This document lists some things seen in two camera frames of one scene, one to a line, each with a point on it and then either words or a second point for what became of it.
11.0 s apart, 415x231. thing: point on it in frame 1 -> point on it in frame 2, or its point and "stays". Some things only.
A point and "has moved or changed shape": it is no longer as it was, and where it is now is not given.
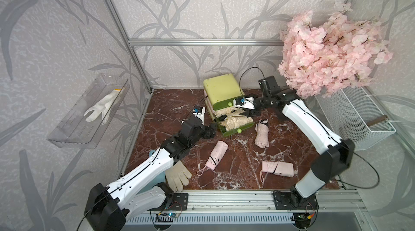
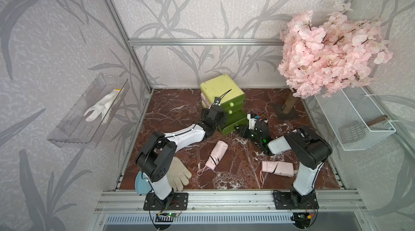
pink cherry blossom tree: [319, 59] stays
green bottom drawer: [232, 131] has moved or changed shape
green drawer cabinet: [220, 90] has moved or changed shape
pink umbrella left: [217, 154] stays
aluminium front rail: [343, 201] stays
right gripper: [254, 113] -> [243, 132]
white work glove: [178, 175] stays
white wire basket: [354, 117] stays
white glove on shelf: [105, 107] stays
